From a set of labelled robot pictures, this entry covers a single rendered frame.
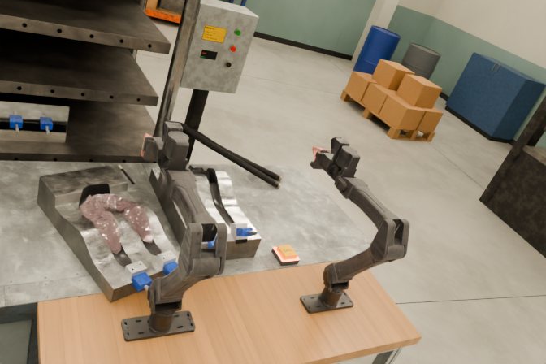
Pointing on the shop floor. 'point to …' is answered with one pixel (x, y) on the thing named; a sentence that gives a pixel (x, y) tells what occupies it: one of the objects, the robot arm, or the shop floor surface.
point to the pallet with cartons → (396, 100)
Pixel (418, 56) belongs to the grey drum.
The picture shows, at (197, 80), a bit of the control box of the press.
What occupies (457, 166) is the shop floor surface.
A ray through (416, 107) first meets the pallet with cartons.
